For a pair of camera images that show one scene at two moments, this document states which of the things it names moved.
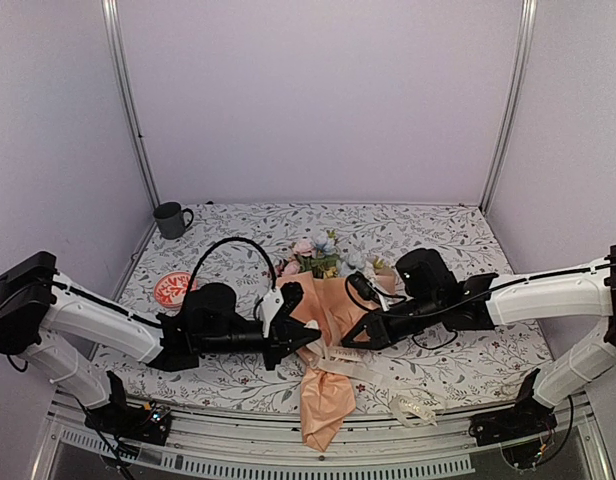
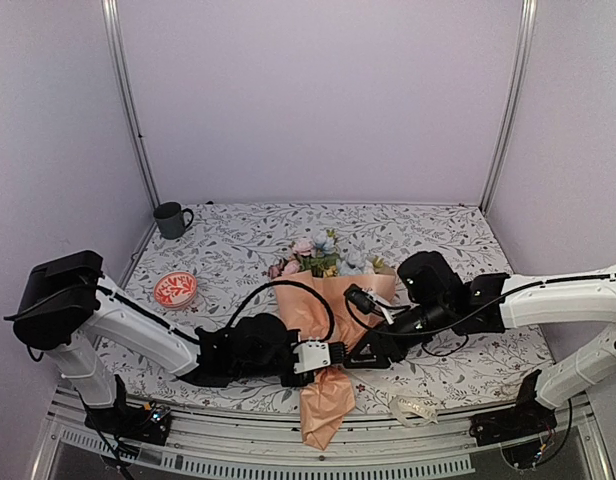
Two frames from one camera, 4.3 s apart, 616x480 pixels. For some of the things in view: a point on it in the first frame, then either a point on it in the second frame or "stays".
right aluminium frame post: [530, 15] stays
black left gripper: [291, 336] → [306, 380]
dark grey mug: [169, 217] stays
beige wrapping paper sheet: [327, 400] stays
